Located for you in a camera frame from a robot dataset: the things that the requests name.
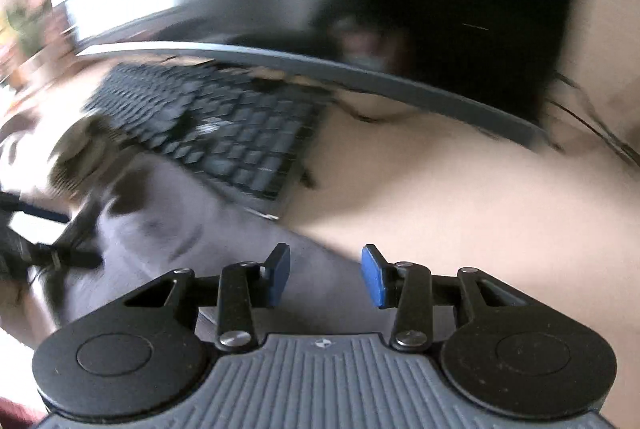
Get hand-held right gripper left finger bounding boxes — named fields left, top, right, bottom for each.
left=122, top=243, right=292, bottom=354

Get black mechanical keyboard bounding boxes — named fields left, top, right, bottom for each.
left=82, top=60, right=335, bottom=221

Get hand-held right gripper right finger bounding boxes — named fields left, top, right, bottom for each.
left=361, top=245, right=527, bottom=354

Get striped knit garment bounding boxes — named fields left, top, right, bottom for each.
left=47, top=116, right=138, bottom=196

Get black cables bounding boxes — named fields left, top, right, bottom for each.
left=544, top=71, right=640, bottom=172

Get dark red cloth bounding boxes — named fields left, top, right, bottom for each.
left=0, top=396, right=48, bottom=429

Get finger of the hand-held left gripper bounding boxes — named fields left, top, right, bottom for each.
left=0, top=191, right=72, bottom=226
left=31, top=243, right=104, bottom=271

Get green plant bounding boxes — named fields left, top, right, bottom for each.
left=4, top=0, right=48, bottom=57

